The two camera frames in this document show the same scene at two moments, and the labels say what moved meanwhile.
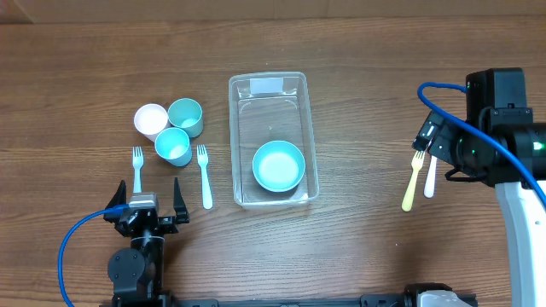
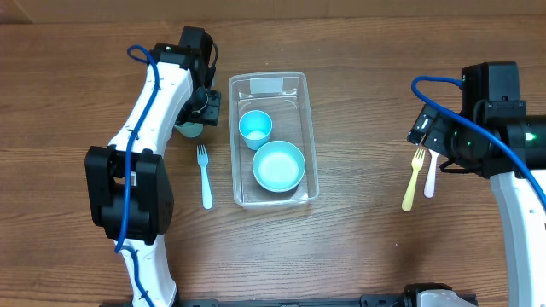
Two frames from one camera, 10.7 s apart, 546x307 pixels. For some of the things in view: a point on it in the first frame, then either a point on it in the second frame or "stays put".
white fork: x=202 y=158 stays put
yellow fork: x=416 y=164 stays put
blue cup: x=172 y=145 → x=255 y=127
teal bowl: x=279 y=165 stays put
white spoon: x=429 y=186 stays put
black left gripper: x=170 y=225 → x=208 y=113
